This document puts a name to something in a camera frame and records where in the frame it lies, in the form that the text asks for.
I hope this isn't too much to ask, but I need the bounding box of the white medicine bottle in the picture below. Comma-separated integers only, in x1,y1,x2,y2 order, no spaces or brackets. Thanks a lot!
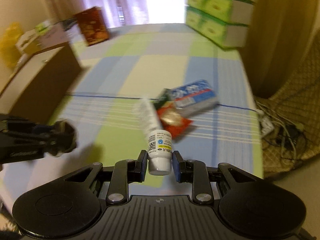
147,129,172,176

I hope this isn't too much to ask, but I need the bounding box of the red candy packet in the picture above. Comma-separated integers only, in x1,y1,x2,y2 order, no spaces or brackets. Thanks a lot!
156,102,193,139

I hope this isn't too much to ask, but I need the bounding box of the blue white cream tube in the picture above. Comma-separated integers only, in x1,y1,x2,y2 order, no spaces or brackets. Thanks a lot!
133,97,162,139

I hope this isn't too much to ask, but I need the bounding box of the blue white tissue pack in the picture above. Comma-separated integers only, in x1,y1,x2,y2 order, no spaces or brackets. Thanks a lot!
169,80,219,117

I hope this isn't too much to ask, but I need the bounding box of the green white tube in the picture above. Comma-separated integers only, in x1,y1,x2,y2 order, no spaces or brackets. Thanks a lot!
153,88,171,110

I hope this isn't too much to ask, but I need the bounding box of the brown cardboard storage box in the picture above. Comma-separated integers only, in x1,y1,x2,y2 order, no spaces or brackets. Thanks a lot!
1,42,82,124

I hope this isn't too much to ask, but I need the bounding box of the checked tablecloth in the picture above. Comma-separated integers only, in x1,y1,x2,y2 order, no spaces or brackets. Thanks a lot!
1,24,263,208

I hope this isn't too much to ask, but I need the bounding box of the white power strip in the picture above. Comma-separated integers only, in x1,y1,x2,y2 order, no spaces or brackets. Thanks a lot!
259,115,274,138

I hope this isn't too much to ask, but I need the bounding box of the yellow plastic bag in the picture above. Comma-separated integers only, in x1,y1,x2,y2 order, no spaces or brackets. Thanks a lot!
1,22,24,70

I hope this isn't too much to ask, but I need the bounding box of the brown white cutout carton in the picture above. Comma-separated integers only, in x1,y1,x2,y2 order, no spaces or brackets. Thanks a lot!
16,29,41,55

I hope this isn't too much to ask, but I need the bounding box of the lilac paper gift bag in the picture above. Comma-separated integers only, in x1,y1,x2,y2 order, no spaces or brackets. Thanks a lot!
38,23,79,49

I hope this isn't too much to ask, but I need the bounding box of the quilted beige chair cover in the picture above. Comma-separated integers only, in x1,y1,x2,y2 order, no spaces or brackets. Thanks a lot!
255,34,319,178

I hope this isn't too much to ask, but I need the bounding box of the red gold gift box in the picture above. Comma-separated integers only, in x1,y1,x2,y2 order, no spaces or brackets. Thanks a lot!
74,7,110,46

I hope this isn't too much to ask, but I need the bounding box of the green tissue box stack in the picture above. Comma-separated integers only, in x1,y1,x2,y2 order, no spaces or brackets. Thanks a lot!
185,0,257,49

